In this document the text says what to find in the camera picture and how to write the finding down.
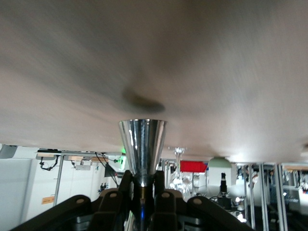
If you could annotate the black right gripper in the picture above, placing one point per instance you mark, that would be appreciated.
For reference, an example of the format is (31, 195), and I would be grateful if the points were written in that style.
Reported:
(222, 199)

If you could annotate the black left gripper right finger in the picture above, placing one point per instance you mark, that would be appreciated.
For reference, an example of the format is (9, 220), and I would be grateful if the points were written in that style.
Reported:
(173, 211)

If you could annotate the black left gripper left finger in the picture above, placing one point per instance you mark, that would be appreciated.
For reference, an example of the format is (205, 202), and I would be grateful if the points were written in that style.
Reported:
(108, 211)

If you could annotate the small black round object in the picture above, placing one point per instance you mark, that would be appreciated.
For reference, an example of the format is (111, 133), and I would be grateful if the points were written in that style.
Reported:
(144, 149)

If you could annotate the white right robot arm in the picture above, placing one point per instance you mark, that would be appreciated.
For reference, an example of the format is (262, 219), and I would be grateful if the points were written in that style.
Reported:
(211, 179)

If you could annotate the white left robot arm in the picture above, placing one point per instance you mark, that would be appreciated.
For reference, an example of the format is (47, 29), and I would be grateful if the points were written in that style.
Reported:
(122, 151)

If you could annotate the clear stemmed wine glass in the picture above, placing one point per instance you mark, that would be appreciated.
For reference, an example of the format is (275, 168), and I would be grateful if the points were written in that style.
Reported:
(177, 158)

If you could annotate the green ceramic bowl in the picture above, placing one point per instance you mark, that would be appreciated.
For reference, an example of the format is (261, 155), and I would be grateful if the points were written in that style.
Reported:
(219, 162)

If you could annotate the red plastic bin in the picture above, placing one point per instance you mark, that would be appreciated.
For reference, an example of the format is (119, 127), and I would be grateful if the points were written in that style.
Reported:
(192, 166)

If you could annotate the orange label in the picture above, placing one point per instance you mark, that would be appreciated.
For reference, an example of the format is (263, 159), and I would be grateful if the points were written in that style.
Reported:
(48, 200)

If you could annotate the brown table cover sheet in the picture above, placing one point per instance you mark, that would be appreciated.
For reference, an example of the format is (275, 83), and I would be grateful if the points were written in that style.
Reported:
(72, 72)

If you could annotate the aluminium frame post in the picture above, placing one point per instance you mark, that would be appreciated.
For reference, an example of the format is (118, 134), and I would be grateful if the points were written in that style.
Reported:
(250, 192)
(264, 197)
(58, 178)
(282, 197)

